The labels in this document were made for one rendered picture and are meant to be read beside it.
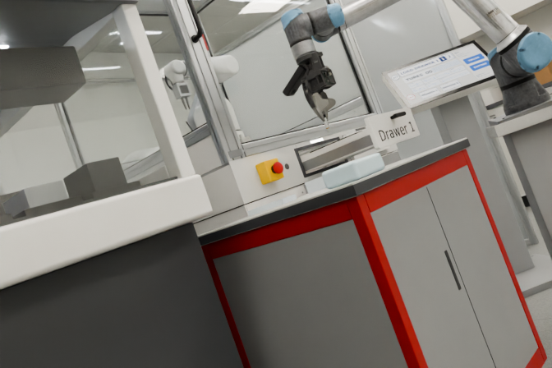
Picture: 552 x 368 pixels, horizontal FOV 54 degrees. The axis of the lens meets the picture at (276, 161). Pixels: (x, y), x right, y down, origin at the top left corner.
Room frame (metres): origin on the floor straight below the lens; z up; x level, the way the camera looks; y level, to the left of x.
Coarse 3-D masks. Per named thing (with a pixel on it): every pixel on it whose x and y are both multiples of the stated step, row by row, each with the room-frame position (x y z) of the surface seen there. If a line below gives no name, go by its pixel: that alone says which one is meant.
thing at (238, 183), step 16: (304, 144) 2.00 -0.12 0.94; (320, 144) 2.07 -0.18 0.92; (240, 160) 1.75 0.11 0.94; (256, 160) 1.80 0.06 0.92; (288, 160) 1.92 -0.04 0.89; (208, 176) 1.79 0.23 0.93; (224, 176) 1.74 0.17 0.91; (240, 176) 1.73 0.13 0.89; (256, 176) 1.78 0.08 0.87; (288, 176) 1.90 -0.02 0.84; (304, 176) 1.95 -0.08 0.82; (320, 176) 2.02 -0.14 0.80; (208, 192) 1.81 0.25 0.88; (224, 192) 1.76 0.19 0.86; (240, 192) 1.71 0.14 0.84; (256, 192) 1.77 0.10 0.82; (272, 192) 1.82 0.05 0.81; (224, 208) 1.78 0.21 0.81
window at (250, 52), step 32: (192, 0) 1.81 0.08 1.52; (224, 0) 1.92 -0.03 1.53; (256, 0) 2.05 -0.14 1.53; (288, 0) 2.20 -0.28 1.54; (320, 0) 2.38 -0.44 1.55; (224, 32) 1.88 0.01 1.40; (256, 32) 2.00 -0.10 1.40; (224, 64) 1.84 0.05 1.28; (256, 64) 1.96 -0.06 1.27; (288, 64) 2.09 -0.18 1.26; (224, 96) 1.80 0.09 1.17; (256, 96) 1.91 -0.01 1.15; (288, 96) 2.04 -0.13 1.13; (352, 96) 2.35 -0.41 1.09; (256, 128) 1.87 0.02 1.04; (288, 128) 1.99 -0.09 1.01
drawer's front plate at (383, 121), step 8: (392, 112) 1.84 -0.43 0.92; (400, 112) 1.88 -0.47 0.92; (408, 112) 1.93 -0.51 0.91; (368, 120) 1.73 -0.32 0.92; (376, 120) 1.76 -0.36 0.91; (384, 120) 1.80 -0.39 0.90; (392, 120) 1.83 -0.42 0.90; (400, 120) 1.87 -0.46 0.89; (408, 120) 1.91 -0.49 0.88; (368, 128) 1.74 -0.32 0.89; (376, 128) 1.75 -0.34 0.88; (384, 128) 1.78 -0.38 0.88; (392, 128) 1.81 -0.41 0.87; (408, 128) 1.89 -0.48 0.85; (416, 128) 1.94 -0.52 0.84; (376, 136) 1.73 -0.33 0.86; (392, 136) 1.80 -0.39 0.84; (400, 136) 1.84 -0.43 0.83; (408, 136) 1.88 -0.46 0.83; (376, 144) 1.73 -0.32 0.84; (384, 144) 1.76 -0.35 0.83; (392, 144) 1.79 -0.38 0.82
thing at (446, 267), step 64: (320, 192) 1.28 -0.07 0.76; (384, 192) 1.22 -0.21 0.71; (448, 192) 1.44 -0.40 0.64; (256, 256) 1.38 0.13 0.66; (320, 256) 1.24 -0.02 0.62; (384, 256) 1.15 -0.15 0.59; (448, 256) 1.34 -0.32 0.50; (256, 320) 1.44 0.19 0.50; (320, 320) 1.29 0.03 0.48; (384, 320) 1.17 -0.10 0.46; (448, 320) 1.27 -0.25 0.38; (512, 320) 1.49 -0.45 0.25
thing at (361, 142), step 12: (360, 132) 1.78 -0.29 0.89; (336, 144) 1.85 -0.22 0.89; (348, 144) 1.82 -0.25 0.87; (360, 144) 1.79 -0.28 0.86; (372, 144) 1.76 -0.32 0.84; (312, 156) 1.93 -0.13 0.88; (324, 156) 1.89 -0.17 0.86; (336, 156) 1.86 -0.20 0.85; (348, 156) 1.88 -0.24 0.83; (312, 168) 1.95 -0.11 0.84
